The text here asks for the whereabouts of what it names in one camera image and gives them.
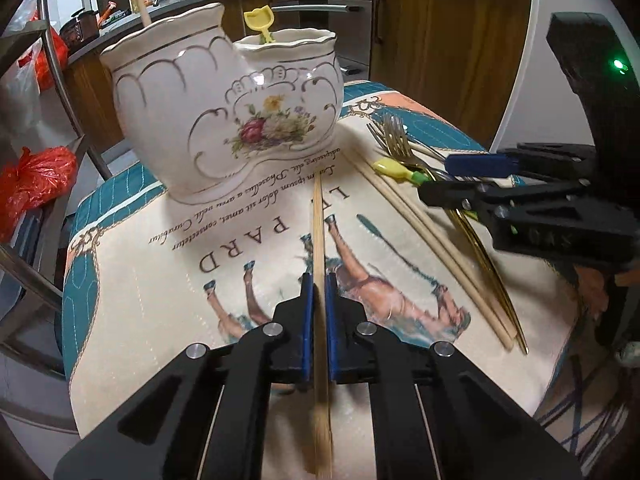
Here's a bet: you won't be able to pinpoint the white plastic bag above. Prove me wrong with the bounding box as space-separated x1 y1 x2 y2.
0 35 41 136

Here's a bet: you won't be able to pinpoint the metal shelf rack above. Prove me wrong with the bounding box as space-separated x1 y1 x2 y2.
0 25 116 386

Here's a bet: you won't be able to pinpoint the printed horse table mat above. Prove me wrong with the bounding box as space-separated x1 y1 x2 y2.
60 80 601 480

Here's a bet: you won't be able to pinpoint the yellow green plastic utensil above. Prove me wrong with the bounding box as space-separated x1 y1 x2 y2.
372 157 438 188

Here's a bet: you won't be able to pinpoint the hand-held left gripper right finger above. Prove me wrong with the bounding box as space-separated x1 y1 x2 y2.
324 272 583 480

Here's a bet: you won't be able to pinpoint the chrome curved tube frame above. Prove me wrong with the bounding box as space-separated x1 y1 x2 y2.
37 0 113 181

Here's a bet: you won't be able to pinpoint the built-in steel oven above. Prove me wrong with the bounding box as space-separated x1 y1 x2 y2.
295 0 375 81

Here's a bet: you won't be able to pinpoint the white floral ceramic utensil holder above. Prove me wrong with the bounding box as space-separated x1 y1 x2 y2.
100 2 345 206

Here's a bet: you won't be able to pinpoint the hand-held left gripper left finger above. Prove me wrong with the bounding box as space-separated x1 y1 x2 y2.
52 272 317 480

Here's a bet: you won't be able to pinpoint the large red plastic bag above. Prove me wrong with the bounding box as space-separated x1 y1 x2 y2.
0 146 78 243

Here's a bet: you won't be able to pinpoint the dark red cooker pot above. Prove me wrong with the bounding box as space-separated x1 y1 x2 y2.
59 7 100 51

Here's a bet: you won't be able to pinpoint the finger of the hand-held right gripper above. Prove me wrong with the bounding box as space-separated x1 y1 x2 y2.
444 142 598 181
419 179 588 221

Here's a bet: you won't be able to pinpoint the yellow tulip-shaped plastic utensil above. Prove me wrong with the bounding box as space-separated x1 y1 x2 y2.
244 5 276 45

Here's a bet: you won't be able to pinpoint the small red plastic bag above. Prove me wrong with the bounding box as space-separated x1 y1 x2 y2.
19 10 69 92

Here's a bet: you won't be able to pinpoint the wooden kitchen cabinets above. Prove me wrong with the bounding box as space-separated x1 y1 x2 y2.
62 0 531 151

